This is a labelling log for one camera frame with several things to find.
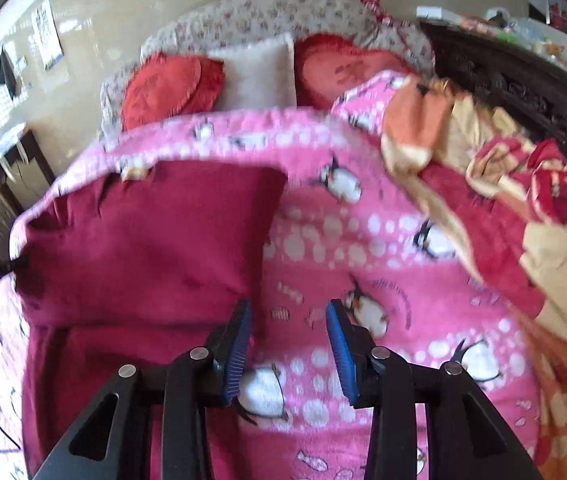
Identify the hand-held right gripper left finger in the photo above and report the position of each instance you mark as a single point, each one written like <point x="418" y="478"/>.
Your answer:
<point x="238" y="349"/>

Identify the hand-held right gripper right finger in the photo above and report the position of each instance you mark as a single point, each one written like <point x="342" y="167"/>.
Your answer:
<point x="339" y="347"/>

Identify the dark red garment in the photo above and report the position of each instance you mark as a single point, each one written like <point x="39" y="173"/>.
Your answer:
<point x="148" y="245"/>

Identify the pink penguin print blanket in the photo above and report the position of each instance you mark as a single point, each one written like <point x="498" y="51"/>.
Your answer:
<point x="363" y="260"/>

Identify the orange and red floral quilt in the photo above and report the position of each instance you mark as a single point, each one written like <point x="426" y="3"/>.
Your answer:
<point x="518" y="240"/>

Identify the white square pillow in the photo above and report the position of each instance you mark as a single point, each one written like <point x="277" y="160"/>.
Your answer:
<point x="258" y="77"/>

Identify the red heart-shaped cushion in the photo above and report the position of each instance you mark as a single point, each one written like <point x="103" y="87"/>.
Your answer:
<point x="348" y="72"/>

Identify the dark carved wooden cabinet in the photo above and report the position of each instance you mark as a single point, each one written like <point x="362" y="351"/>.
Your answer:
<point x="508" y="80"/>

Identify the floral upholstered headboard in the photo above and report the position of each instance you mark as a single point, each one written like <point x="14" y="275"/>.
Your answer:
<point x="283" y="22"/>

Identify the wall calendar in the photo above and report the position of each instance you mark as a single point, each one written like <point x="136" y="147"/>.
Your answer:
<point x="47" y="35"/>

